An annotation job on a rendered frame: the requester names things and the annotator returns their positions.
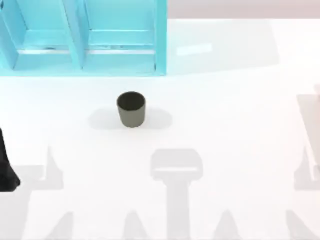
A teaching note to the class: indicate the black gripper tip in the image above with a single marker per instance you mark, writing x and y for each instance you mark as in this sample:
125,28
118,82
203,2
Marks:
5,172

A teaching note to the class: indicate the olive green cup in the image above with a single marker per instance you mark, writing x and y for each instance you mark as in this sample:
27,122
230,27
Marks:
131,115

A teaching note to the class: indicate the light blue rack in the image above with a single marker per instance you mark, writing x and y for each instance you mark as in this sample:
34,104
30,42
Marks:
75,37

